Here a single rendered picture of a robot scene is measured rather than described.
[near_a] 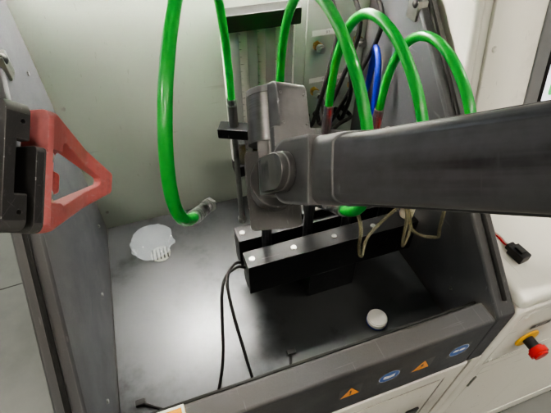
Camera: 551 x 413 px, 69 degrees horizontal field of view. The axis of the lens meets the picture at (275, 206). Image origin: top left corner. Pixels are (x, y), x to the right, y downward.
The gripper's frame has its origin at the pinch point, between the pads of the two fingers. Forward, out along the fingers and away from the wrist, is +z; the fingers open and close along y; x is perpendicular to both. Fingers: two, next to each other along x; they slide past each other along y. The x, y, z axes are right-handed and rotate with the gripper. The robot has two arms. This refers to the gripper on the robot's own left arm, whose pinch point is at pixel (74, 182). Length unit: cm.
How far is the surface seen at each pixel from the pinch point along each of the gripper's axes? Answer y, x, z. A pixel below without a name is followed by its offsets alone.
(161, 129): -1.7, -5.5, 7.8
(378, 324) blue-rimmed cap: -17, 22, 57
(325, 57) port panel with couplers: -5, -31, 58
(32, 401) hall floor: 108, 71, 89
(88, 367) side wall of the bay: 19.7, 24.0, 22.8
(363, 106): -17.9, -10.1, 21.3
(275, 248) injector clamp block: 0.1, 7.7, 45.5
